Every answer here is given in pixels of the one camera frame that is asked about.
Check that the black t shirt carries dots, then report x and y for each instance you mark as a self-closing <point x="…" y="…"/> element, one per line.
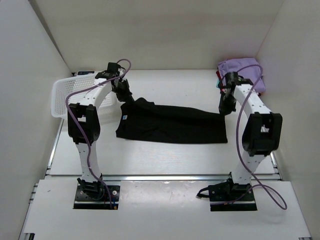
<point x="142" y="120"/>

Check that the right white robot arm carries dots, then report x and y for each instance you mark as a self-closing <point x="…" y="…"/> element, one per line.
<point x="262" y="131"/>

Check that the small dark label plate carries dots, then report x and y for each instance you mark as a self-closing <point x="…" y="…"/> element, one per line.
<point x="81" y="73"/>

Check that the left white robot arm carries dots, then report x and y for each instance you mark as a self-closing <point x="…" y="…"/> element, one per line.
<point x="83" y="122"/>

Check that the red folded t shirt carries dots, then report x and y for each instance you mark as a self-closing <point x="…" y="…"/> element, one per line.
<point x="220" y="76"/>

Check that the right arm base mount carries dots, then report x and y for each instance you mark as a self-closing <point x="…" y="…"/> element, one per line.
<point x="228" y="196"/>

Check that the aluminium rail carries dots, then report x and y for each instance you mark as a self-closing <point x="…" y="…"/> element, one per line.
<point x="175" y="177"/>

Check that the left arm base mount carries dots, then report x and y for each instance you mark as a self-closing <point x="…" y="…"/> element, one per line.
<point x="83" y="201"/>

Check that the white plastic basket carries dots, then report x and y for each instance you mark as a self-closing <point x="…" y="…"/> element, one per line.
<point x="63" y="87"/>

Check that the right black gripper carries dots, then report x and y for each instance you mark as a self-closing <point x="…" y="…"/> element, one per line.
<point x="224" y="109"/>

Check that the purple folded t shirt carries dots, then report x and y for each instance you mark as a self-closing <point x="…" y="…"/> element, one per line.
<point x="235" y="64"/>

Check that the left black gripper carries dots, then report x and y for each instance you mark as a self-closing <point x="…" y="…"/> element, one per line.
<point x="126" y="96"/>

